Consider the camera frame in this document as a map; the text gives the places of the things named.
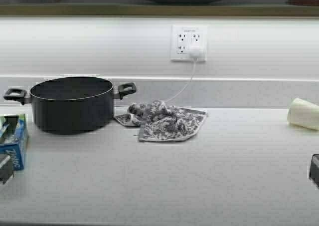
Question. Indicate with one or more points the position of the brown plate in cabinet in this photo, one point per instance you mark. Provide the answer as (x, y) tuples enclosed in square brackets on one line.
[(303, 2)]

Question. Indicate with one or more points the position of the black cooking pot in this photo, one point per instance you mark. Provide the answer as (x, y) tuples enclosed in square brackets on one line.
[(71, 105)]

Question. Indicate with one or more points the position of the white plug adapter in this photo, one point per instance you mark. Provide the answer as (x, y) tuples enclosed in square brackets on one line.
[(197, 52)]

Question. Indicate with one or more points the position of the grey patterned dish towel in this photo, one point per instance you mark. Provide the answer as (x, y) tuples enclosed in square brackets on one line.
[(159, 122)]

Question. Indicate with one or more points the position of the robot base right corner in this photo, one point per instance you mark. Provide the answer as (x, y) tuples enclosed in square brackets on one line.
[(314, 170)]

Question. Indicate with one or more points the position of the robot base left corner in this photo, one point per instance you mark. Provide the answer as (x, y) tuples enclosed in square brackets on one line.
[(6, 168)]

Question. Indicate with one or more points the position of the white wall power outlet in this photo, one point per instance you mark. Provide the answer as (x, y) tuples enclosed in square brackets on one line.
[(182, 37)]

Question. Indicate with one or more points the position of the white paper cup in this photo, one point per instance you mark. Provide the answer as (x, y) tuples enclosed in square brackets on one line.
[(303, 113)]

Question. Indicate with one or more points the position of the blue Ziploc bag box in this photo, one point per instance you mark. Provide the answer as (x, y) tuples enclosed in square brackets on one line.
[(14, 138)]

